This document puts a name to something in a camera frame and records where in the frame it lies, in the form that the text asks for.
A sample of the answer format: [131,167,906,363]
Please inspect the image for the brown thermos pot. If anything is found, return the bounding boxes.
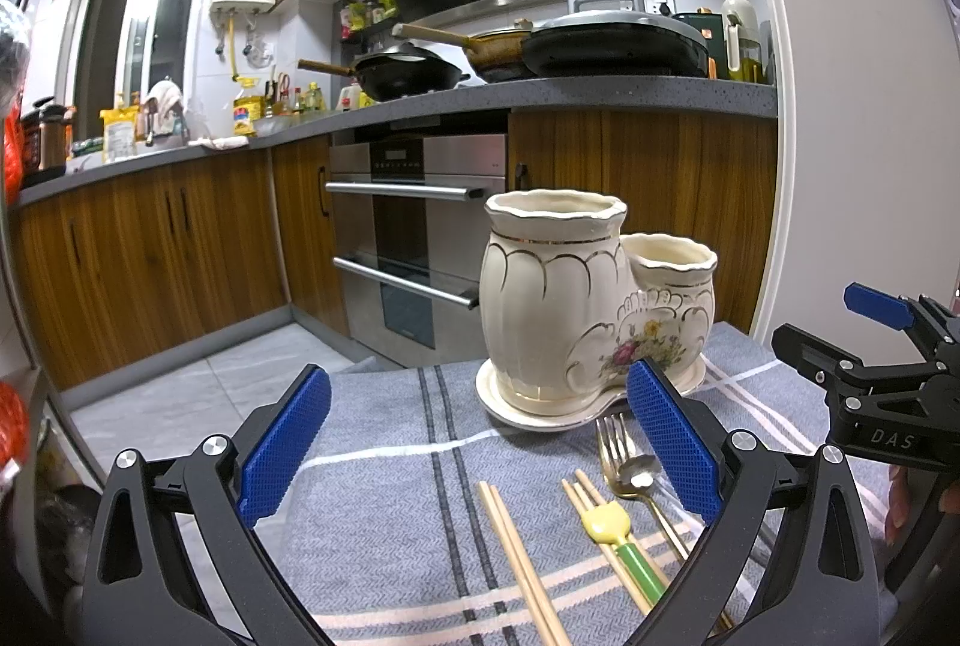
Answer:
[21,97,71,187]

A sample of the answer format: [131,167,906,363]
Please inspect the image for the yellow green plastic fork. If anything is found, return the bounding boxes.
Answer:
[583,501,667,605]

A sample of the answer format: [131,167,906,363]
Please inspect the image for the gold metal spoon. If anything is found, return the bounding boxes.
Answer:
[602,456,690,565]

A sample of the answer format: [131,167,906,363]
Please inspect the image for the wooden base cabinets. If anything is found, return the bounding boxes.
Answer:
[10,109,778,391]

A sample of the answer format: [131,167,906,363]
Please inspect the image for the wooden chopstick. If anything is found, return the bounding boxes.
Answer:
[573,469,667,604]
[486,483,576,646]
[478,481,560,646]
[562,478,652,615]

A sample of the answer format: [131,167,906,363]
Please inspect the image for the gold metal fork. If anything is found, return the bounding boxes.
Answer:
[595,412,692,568]

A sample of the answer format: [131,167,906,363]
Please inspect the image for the red plastic bag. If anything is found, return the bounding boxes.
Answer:
[3,114,25,205]

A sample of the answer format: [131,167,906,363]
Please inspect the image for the grey kitchen countertop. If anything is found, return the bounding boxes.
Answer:
[13,73,779,209]

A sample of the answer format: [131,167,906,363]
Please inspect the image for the yellow food package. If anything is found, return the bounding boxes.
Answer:
[99,104,140,165]

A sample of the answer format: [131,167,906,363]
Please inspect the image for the kitchen window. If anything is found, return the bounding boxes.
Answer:
[67,0,202,140]

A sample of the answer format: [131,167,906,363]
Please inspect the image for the cream ceramic utensil holder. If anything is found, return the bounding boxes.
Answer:
[475,189,719,431]

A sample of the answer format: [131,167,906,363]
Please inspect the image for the stainless steel oven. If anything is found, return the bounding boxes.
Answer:
[324,134,508,368]

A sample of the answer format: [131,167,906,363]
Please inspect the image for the person right hand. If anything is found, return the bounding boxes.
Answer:
[881,463,960,551]

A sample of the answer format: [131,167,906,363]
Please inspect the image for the brown pan wooden handle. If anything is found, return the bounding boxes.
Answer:
[392,19,535,83]

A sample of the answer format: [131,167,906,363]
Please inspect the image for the black wok wooden handle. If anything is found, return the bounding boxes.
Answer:
[298,43,470,103]

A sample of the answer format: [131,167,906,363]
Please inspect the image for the large black lidded pan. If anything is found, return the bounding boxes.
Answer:
[521,10,709,79]

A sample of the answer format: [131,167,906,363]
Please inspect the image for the white oil bottle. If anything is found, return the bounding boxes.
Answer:
[721,0,765,83]

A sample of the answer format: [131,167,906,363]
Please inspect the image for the dark green appliance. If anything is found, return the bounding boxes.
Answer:
[675,8,729,80]

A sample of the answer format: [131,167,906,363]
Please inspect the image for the blue striped table cloth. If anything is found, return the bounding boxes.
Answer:
[179,321,902,646]

